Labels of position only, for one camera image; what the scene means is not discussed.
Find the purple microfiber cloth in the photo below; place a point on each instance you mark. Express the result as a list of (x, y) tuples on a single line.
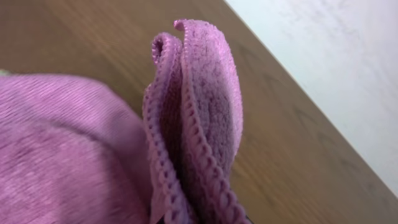
[(193, 119)]

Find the folded purple cloth stack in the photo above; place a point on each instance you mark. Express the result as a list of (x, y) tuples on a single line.
[(71, 152)]

